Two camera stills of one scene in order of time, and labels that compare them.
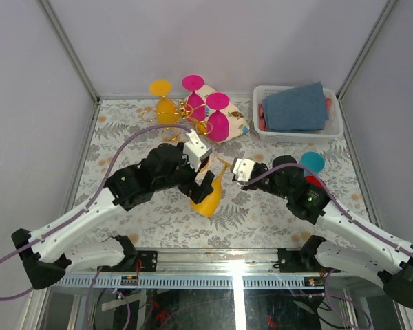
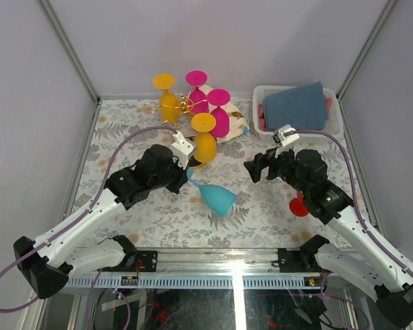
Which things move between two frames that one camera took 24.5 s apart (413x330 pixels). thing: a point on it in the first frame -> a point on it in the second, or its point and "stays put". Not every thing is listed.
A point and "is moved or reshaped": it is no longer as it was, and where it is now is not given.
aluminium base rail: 201,262 stays put
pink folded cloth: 262,122 stays put
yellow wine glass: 208,207 -> 205,147
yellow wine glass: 166,111 is moved or reshaped
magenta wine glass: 197,108 is moved or reshaped
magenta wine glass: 218,123 stays put
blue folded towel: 303,108 stays put
